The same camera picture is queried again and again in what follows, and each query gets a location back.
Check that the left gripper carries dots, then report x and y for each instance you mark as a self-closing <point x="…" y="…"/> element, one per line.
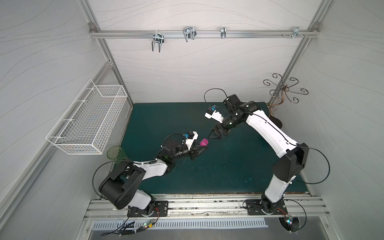
<point x="193" y="153"/>

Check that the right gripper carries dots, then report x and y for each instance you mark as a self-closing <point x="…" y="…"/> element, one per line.
<point x="220" y="129"/>

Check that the magenta paint jar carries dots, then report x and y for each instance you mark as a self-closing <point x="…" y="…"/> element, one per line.
<point x="204" y="142"/>

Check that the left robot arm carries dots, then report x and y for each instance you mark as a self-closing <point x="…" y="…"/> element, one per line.
<point x="121" y="187"/>

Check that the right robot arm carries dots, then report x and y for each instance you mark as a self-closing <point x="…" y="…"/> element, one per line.
<point x="292" y="155"/>

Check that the green table mat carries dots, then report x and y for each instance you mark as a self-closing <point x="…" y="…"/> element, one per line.
<point x="239" y="163"/>

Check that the metal hook tree stand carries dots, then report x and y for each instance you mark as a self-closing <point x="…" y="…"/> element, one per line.
<point x="280" y="95"/>

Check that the green plastic cup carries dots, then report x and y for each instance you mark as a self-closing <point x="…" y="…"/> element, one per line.
<point x="116" y="155"/>

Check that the small metal hook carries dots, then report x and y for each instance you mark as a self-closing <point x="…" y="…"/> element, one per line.
<point x="223" y="32"/>

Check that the metal double hook middle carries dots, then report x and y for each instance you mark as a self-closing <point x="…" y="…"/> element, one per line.
<point x="189" y="33"/>

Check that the metal double hook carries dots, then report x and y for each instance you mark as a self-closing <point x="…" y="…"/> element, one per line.
<point x="189" y="33"/>
<point x="158" y="39"/>

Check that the aluminium top crossbar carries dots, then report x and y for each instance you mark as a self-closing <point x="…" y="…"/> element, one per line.
<point x="201" y="34"/>

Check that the metal double hook left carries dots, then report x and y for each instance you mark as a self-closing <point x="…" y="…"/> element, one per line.
<point x="158" y="39"/>

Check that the round black device with LED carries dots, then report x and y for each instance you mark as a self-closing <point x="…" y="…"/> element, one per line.
<point x="290" y="224"/>

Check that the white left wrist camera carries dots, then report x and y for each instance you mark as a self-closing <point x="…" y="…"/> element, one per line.
<point x="190" y="136"/>

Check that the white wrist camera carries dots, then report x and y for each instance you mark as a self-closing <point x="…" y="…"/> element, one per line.
<point x="190" y="136"/>
<point x="212" y="113"/>

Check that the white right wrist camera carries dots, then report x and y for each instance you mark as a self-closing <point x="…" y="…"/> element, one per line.
<point x="212" y="113"/>

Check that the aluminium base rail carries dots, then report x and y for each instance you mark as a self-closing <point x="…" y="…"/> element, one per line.
<point x="194" y="206"/>

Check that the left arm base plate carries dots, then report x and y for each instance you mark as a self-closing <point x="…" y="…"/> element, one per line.
<point x="154" y="209"/>

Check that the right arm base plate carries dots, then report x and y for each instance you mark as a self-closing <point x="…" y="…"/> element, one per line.
<point x="255" y="207"/>

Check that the white wire basket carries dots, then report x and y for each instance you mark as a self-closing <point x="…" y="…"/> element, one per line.
<point x="86" y="126"/>

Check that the white slotted cable duct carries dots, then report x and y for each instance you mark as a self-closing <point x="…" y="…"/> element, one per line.
<point x="179" y="224"/>

